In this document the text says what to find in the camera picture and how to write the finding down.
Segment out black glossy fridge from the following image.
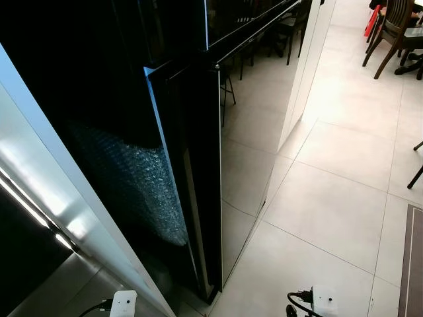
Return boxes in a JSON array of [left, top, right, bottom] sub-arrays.
[[0, 0, 319, 304]]

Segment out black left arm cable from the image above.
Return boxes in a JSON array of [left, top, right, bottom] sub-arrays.
[[79, 299, 114, 317]]

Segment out dark grey floor mat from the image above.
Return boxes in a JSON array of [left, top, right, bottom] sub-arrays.
[[399, 203, 423, 317]]

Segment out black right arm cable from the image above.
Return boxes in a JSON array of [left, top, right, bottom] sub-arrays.
[[286, 289, 315, 317]]

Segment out clear bubble wrap sheet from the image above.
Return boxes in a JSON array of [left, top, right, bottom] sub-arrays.
[[66, 121, 189, 247]]

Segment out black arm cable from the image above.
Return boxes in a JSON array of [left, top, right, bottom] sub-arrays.
[[79, 299, 114, 317], [286, 289, 315, 317]]

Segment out black chair leg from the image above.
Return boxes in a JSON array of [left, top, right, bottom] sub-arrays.
[[406, 141, 423, 190]]

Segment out white tall cabinet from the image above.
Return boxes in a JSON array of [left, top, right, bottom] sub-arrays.
[[276, 0, 338, 153]]

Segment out red bag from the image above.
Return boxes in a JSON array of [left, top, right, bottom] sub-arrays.
[[364, 5, 383, 39]]

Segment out black shoe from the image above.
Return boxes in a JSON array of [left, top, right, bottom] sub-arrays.
[[395, 53, 423, 77]]

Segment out dark wooden dining chair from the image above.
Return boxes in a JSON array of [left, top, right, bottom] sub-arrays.
[[362, 0, 418, 80]]

